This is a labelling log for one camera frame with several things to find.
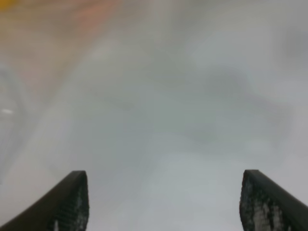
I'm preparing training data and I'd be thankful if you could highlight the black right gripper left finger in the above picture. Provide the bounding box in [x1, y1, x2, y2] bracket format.
[0, 170, 90, 231]

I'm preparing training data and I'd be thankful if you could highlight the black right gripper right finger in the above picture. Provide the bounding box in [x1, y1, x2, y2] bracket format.
[239, 169, 308, 231]

